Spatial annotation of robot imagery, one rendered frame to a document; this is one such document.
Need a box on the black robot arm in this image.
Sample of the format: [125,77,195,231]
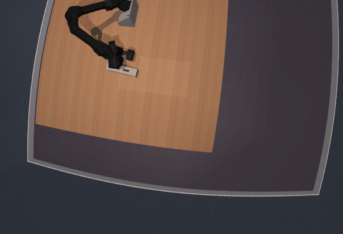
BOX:
[65,0,132,69]

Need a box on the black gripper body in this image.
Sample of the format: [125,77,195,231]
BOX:
[117,47,135,61]

